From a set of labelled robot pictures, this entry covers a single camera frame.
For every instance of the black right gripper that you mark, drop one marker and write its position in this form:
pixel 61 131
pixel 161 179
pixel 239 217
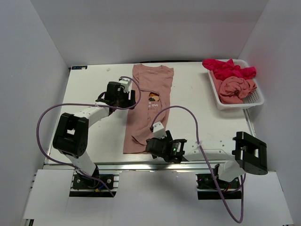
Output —
pixel 169 138

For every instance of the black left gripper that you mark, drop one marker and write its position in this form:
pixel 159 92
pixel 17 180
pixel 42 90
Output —
pixel 128 102

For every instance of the dusty pink t shirt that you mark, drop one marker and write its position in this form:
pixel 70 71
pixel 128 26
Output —
pixel 155 84

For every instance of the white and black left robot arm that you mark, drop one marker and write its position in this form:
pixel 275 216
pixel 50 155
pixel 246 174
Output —
pixel 71 135

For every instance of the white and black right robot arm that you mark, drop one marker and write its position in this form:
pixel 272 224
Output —
pixel 240 155

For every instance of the black xdof label sticker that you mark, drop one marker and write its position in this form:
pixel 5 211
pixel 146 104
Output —
pixel 79 67

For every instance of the coral pink t shirt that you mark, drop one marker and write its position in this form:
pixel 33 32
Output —
pixel 234 89

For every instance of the magenta t shirt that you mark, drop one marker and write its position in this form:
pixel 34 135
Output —
pixel 223 70

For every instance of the white perforated plastic basket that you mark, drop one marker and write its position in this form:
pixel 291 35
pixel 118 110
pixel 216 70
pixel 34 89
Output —
pixel 254 99

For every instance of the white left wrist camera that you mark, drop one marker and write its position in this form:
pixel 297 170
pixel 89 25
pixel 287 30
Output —
pixel 125 83

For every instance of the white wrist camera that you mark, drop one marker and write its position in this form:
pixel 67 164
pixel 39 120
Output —
pixel 158 130
pixel 125 83

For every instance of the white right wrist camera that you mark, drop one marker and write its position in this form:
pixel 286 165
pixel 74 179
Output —
pixel 158 130

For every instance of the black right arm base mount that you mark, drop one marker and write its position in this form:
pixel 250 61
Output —
pixel 207 189

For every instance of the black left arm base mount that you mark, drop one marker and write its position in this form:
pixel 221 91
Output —
pixel 85 187

